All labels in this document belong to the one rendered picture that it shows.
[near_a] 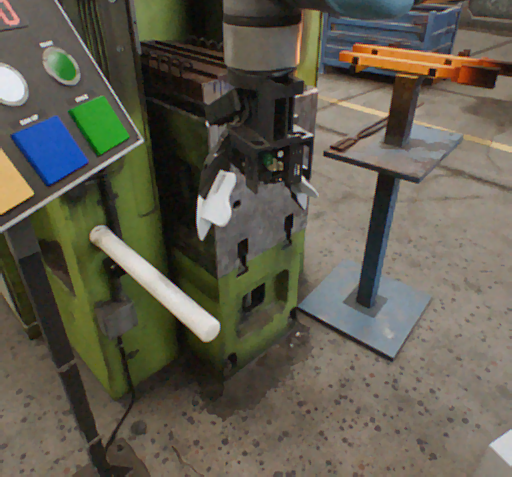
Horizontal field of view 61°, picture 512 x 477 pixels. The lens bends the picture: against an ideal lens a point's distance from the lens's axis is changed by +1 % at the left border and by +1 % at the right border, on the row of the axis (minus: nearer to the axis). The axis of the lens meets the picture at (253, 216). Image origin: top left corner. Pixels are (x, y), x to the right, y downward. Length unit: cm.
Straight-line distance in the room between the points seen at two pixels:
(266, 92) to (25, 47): 38
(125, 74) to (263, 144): 67
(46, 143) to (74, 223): 50
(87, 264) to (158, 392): 56
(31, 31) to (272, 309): 114
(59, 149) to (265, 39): 34
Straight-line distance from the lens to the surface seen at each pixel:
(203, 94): 101
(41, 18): 74
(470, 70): 122
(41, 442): 156
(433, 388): 164
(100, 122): 70
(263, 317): 152
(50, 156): 63
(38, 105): 66
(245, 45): 42
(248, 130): 47
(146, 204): 119
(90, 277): 120
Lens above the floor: 124
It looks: 32 degrees down
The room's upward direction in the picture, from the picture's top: straight up
